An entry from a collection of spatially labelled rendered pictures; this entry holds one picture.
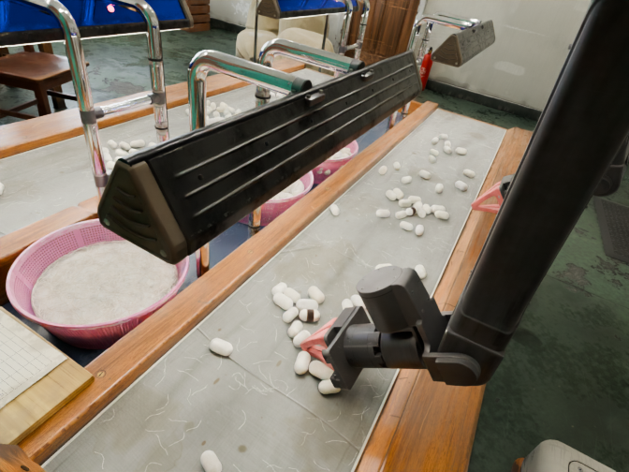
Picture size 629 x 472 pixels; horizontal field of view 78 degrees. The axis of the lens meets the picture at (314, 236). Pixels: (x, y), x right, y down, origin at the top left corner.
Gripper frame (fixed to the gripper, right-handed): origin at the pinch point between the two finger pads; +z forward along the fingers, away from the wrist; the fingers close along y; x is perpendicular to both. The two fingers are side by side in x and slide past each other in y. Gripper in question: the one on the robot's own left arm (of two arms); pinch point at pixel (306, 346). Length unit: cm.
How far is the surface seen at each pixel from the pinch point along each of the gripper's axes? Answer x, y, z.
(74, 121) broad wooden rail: -57, -24, 68
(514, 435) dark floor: 94, -67, 5
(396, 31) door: -85, -474, 131
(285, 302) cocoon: -4.9, -5.2, 5.4
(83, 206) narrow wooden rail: -34, -1, 40
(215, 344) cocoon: -7.1, 7.8, 8.2
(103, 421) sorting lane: -8.1, 23.2, 12.6
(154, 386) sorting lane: -7.3, 16.5, 11.6
